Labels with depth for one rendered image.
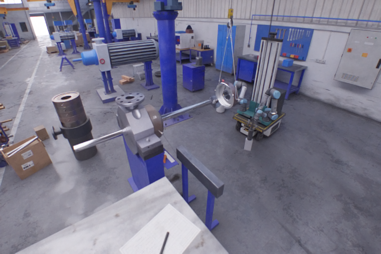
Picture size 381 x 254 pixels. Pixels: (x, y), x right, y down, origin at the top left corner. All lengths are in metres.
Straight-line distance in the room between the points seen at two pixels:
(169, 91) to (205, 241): 2.92
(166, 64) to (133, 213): 2.71
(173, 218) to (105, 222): 0.46
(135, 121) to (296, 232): 2.11
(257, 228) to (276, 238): 0.21
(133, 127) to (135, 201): 0.59
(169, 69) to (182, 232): 2.85
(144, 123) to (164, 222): 0.81
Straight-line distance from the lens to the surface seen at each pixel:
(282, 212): 2.67
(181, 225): 1.37
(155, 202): 1.48
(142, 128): 1.63
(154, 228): 1.38
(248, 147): 1.86
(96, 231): 1.48
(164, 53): 3.50
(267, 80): 3.42
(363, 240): 2.94
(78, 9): 15.22
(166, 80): 3.63
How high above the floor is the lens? 2.09
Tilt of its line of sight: 29 degrees down
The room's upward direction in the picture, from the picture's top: straight up
